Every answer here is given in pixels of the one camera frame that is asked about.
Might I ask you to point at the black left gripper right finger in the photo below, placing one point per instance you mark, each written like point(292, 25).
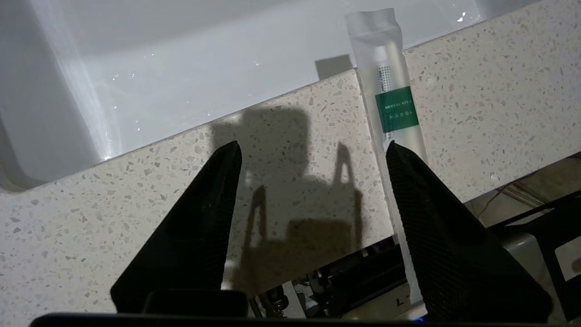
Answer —
point(454, 254)

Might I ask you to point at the long green label packet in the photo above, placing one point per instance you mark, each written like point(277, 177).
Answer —
point(390, 104)

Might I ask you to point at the white sink basin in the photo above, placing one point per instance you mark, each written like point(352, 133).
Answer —
point(181, 68)

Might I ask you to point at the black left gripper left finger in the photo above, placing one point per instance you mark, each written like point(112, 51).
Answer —
point(190, 245)

